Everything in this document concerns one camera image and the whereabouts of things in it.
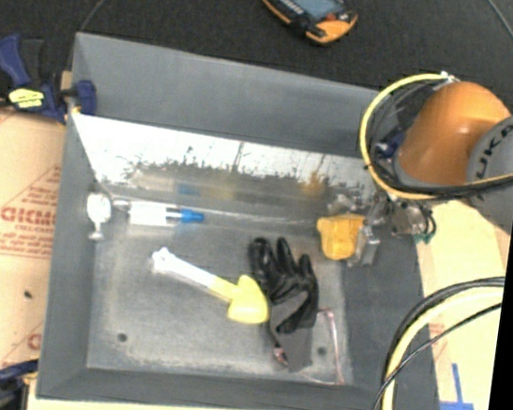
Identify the black glove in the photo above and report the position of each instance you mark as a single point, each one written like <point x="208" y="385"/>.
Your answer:
<point x="289" y="289"/>

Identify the white and yellow spatula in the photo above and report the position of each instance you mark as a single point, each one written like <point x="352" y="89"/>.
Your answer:
<point x="243" y="299"/>

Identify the brown cardboard board, red print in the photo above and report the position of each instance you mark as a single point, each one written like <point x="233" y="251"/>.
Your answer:
<point x="3" y="258"/>

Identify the clear wine glass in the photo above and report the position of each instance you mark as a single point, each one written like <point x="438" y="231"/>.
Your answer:
<point x="98" y="208"/>

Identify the grey metal bin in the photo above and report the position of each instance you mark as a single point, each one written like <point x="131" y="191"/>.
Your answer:
<point x="182" y="331"/>

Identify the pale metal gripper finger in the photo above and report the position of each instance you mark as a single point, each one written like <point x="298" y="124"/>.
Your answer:
<point x="366" y="250"/>

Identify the clear tube with blue cap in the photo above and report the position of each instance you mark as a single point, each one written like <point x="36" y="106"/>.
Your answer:
<point x="155" y="214"/>

